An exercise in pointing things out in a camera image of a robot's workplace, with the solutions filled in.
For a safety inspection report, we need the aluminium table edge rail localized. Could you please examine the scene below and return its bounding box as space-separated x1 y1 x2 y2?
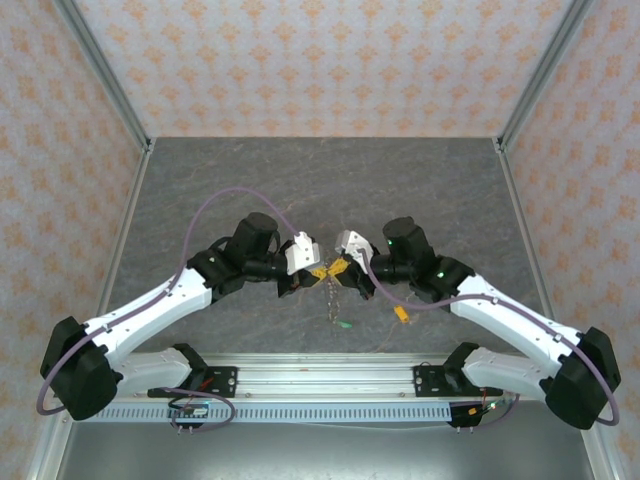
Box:
25 138 157 480
492 137 615 480

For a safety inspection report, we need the grey metal shelf panel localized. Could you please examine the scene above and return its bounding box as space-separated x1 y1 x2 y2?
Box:
57 422 596 480

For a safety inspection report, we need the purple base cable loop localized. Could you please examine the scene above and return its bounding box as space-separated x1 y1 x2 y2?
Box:
168 389 238 432
472 387 524 431

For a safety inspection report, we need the white slotted cable duct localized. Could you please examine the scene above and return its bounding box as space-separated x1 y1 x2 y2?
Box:
94 403 454 424

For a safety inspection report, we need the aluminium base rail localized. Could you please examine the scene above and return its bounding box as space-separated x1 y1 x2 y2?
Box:
134 351 600 401

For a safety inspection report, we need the aluminium frame post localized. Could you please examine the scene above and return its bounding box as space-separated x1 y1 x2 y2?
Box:
492 0 597 154
52 0 154 154

